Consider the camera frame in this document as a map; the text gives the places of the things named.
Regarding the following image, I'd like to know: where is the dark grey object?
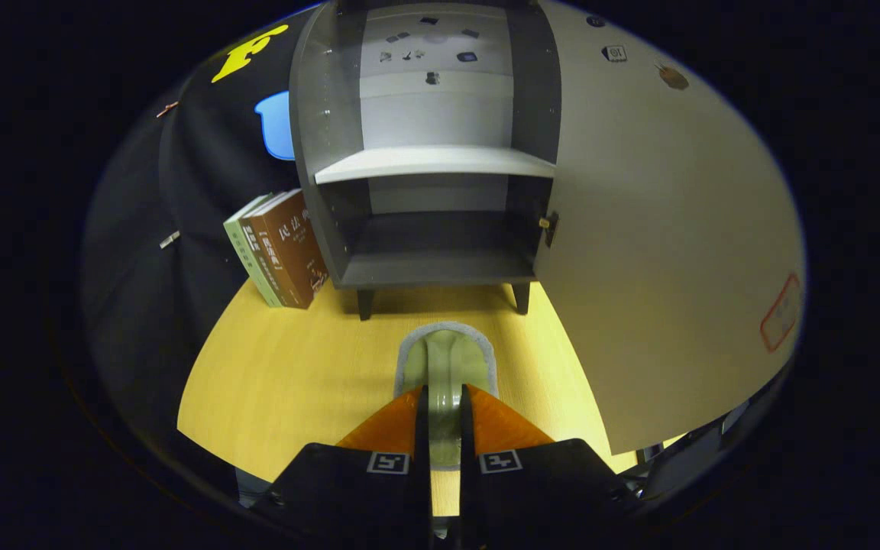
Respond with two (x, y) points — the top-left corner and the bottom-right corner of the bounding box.
(639, 382), (785, 505)

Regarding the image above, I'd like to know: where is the beige cabinet door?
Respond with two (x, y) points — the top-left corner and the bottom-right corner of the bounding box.
(535, 0), (806, 456)

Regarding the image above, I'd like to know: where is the light grey cabinet shelf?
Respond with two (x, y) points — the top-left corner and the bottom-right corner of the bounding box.
(314, 145), (557, 186)

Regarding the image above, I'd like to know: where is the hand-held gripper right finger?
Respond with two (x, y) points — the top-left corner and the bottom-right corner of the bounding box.
(459, 384), (643, 550)

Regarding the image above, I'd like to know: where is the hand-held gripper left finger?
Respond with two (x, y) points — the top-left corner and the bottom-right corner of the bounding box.
(253, 386), (432, 550)

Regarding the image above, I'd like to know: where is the black backdrop cloth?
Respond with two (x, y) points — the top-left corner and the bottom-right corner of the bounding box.
(81, 11), (319, 490)

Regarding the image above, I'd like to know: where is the dark grey cabinet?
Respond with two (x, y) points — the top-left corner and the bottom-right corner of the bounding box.
(289, 0), (563, 322)

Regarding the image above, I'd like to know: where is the brown book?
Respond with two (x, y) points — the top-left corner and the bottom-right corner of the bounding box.
(249, 189), (330, 310)
(240, 192), (296, 309)

